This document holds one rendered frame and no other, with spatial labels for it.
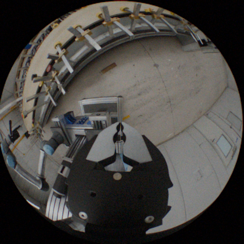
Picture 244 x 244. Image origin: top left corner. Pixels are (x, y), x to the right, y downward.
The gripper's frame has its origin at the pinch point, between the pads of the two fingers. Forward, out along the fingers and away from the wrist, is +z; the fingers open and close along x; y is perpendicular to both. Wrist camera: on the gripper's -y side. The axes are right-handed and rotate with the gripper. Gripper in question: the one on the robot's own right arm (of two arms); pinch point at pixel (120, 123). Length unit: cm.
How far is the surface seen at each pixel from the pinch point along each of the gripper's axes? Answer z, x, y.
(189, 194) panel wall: -54, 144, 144
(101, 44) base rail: 62, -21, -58
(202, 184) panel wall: -51, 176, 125
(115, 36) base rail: 62, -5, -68
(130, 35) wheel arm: 36, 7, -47
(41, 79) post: 29, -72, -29
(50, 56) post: 25, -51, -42
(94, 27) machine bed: 51, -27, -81
